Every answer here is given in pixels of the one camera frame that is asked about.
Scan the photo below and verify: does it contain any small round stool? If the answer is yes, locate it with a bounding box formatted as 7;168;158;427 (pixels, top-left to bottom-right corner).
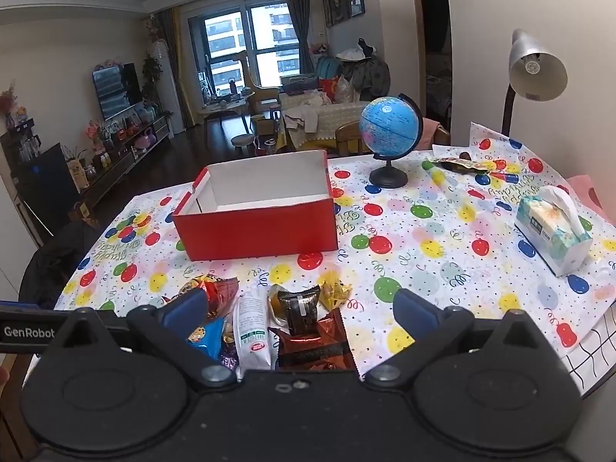
231;134;255;154

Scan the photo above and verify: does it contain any tv cabinet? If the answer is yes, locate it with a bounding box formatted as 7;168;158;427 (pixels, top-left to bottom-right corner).
75;116;170;209

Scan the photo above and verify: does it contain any red yellow rice cracker bag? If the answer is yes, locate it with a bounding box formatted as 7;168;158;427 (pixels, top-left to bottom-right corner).
162;274;239;321

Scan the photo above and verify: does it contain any black snack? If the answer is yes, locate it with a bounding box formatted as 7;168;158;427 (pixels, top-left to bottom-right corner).
278;285;321;337

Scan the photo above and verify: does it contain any purple candy packet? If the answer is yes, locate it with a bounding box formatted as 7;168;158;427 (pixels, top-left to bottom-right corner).
220;326;239;370

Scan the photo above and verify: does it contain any white green snack packet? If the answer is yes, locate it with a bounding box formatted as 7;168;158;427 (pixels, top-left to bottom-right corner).
233;286;271;378

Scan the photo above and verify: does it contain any yellow candy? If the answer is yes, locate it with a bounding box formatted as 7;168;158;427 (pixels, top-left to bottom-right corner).
320;278;352;312

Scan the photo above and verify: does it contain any clear egg snack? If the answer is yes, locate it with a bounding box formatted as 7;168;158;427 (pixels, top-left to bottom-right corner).
267;284;288;328

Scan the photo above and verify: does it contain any blue desk globe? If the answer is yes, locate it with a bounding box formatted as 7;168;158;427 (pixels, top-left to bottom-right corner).
359;94;424;189

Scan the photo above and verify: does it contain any dark brown shiny snack bag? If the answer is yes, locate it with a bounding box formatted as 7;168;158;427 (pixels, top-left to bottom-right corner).
268;309;356;371

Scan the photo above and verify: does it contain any person left hand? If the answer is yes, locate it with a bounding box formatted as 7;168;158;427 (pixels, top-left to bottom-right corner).
0;367;9;386

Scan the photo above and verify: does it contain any silver desk lamp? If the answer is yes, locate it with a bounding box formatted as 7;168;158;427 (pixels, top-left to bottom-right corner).
501;28;568;137

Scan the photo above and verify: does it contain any television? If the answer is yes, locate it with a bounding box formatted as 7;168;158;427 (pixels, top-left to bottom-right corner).
92;63;143;121

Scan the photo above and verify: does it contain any blue cookie packet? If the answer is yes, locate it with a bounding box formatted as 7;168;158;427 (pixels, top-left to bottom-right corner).
188;318;224;360

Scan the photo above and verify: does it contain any dark wrapper on table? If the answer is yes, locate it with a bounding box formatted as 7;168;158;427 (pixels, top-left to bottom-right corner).
430;156;491;174

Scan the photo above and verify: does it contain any red cardboard box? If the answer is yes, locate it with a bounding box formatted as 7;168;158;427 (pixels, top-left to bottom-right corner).
172;150;338;261

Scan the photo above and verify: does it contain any tissue pack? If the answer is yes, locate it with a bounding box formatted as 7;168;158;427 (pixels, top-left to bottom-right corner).
515;186;593;276

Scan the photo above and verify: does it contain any pink cloth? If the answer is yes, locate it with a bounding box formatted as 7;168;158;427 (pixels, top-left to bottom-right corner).
567;174;615;224

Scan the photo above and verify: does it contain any coffee table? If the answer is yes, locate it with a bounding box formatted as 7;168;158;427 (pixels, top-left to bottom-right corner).
199;96;256;146

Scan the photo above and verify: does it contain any sofa with cream cover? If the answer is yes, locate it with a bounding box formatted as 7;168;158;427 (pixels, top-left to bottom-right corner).
276;90;368;151

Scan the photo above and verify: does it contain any balloon pattern tablecloth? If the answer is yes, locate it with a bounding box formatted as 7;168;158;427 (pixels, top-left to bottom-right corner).
56;124;615;393

